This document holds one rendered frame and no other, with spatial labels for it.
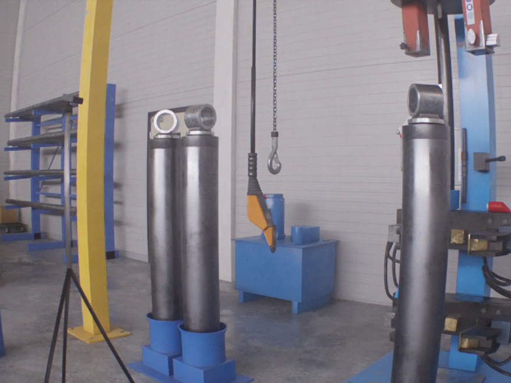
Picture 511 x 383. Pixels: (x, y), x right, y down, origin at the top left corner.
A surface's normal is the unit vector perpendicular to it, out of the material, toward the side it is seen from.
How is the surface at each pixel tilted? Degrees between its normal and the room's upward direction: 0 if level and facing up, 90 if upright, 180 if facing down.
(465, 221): 90
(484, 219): 90
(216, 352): 90
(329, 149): 90
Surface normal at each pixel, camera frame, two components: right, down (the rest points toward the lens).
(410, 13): -0.79, 0.01
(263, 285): -0.64, 0.02
